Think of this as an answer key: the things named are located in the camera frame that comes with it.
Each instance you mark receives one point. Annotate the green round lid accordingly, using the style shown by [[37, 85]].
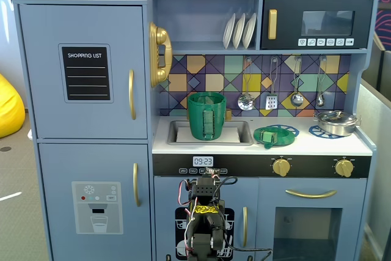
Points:
[[284, 138]]

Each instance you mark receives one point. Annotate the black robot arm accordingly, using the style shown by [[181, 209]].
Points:
[[201, 187]]

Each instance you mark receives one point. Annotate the steel pot lid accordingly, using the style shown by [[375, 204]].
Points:
[[336, 116]]

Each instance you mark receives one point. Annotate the gold toy faucet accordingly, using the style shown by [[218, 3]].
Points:
[[228, 114]]

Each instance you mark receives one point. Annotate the colourful tile backsplash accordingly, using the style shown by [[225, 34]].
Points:
[[214, 71]]

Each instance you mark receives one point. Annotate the digital clock display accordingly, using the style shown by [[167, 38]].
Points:
[[203, 161]]

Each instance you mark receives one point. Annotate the grey toy sink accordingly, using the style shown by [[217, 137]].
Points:
[[244, 126]]

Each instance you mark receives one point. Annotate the steel skimmer ladle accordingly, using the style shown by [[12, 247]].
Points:
[[246, 102]]

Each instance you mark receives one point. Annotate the black stove control panel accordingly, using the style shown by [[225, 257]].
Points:
[[244, 166]]

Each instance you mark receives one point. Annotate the steel slotted spatula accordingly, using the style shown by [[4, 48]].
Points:
[[271, 102]]

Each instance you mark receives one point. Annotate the gold toy telephone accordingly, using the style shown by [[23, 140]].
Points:
[[159, 38]]

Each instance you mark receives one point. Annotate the blue dishwasher door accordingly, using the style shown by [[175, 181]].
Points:
[[165, 197]]

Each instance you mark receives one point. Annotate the white toy plate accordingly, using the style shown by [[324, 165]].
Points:
[[250, 30], [239, 31], [228, 31]]

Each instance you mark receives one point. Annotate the yellow patterned band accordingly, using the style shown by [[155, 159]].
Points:
[[206, 209]]

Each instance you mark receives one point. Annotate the gold stove knob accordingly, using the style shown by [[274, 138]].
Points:
[[281, 167], [344, 167]]

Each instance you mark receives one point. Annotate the steel soup ladle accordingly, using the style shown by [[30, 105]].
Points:
[[297, 99]]

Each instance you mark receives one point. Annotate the black shopping list board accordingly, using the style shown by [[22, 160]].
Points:
[[87, 74]]

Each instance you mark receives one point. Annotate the steel spoon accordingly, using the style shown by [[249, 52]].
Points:
[[319, 100]]

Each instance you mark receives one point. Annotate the black microwave door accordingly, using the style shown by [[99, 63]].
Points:
[[290, 28]]

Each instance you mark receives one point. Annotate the blue oven door with window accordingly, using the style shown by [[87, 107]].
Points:
[[265, 227]]

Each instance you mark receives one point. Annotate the steel toy pot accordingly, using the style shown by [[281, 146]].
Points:
[[336, 129]]

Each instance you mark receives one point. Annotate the blue door with dispenser print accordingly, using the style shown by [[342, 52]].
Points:
[[61, 166]]

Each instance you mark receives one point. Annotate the tall blue fridge door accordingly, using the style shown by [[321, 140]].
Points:
[[46, 105]]

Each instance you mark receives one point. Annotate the grey desk divider panel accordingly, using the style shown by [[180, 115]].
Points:
[[375, 151]]

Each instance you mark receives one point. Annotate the yellow beanbag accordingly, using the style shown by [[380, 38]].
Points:
[[9, 108]]

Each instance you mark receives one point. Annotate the small wrist camera board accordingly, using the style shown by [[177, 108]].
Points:
[[210, 171]]

